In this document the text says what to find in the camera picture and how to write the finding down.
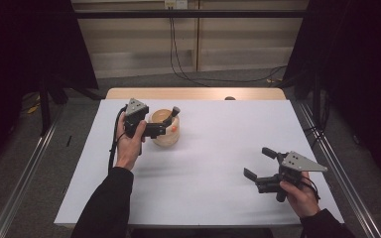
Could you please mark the white table sheet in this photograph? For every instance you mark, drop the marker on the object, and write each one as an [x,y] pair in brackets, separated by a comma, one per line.
[211,148]

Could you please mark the black horizontal frame bar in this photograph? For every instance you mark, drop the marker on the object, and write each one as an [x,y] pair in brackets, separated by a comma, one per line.
[191,14]

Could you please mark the person's left hand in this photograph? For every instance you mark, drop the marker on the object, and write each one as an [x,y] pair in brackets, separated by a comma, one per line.
[129,150]

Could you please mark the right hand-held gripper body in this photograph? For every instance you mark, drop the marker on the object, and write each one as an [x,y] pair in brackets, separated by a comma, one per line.
[299,162]

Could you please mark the person's right hand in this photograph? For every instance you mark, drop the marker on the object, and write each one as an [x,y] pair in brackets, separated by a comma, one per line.
[304,200]

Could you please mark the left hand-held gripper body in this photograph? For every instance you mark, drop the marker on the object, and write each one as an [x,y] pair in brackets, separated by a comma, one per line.
[135,110]

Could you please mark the wooden wall strip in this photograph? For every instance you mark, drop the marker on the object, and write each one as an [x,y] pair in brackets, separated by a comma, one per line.
[197,39]

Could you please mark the cream ribbed ceramic cup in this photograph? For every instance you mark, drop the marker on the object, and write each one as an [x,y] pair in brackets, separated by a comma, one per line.
[168,139]

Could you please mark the dark table grommet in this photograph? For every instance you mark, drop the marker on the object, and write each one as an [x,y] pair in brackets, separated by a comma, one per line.
[229,98]

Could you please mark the yellow floor object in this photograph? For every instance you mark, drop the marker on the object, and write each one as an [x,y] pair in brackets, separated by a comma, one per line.
[33,109]

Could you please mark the black stand post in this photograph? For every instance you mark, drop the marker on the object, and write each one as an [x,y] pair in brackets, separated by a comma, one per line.
[45,109]
[316,99]

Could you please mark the black curtain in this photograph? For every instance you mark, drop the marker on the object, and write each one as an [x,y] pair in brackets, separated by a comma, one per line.
[360,49]
[13,49]

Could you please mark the aluminium floor rail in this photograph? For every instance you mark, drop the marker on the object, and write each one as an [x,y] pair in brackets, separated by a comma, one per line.
[21,185]
[360,211]

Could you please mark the white wall socket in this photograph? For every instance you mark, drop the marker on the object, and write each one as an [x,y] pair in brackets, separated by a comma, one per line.
[176,4]

